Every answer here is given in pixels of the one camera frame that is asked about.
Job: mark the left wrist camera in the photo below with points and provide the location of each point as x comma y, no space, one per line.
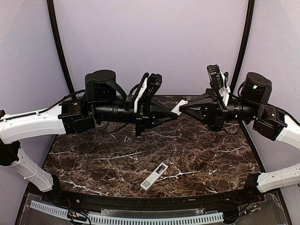
146,89

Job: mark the white remote control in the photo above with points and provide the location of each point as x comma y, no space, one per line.
152,178

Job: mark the right black frame post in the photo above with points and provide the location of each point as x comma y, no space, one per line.
244,42

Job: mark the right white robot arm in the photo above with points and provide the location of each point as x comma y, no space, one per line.
270,121

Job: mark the grey battery cover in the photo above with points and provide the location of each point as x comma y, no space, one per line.
176,109

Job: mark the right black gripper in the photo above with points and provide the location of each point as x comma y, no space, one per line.
213,111

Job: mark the black frame post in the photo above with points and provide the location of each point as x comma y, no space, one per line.
244,42
58,45

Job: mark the black front rail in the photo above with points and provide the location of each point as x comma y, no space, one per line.
227,201

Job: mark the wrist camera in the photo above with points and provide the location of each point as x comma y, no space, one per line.
146,89
219,83

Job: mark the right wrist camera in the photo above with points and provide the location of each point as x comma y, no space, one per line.
219,83

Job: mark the blue battery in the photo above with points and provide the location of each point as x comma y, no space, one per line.
161,167

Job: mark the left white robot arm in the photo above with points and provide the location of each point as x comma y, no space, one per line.
101,100

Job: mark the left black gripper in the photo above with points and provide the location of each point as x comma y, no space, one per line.
157,115

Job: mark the white cable duct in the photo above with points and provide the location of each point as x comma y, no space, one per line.
117,217

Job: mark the left black frame post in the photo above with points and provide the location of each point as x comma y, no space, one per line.
58,45

